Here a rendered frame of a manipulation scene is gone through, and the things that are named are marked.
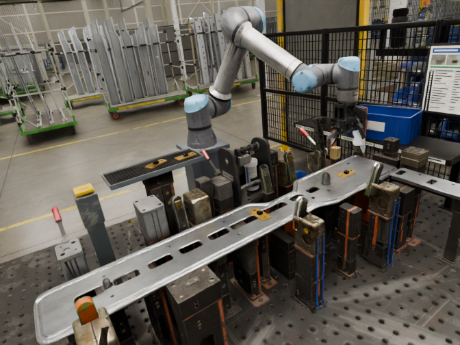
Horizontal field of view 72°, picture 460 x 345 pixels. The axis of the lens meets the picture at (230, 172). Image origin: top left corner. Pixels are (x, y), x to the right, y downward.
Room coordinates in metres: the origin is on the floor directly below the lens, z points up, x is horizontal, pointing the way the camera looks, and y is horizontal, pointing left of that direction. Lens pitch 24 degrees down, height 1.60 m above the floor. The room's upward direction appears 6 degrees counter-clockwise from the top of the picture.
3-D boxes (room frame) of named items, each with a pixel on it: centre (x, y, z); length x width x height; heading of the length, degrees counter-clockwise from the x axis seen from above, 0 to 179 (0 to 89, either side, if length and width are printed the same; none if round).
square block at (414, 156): (1.21, -0.79, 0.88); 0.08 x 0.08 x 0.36; 31
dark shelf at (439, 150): (1.58, -0.76, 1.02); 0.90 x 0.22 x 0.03; 31
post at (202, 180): (1.08, 0.10, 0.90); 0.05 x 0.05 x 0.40; 31
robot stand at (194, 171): (1.49, 0.12, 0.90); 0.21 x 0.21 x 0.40; 27
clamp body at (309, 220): (0.82, -0.23, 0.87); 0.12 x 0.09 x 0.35; 31
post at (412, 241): (1.09, -0.72, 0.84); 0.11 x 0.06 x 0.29; 31
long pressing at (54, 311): (0.93, -0.07, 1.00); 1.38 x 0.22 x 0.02; 121
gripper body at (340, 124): (1.17, -0.46, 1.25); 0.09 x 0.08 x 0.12; 121
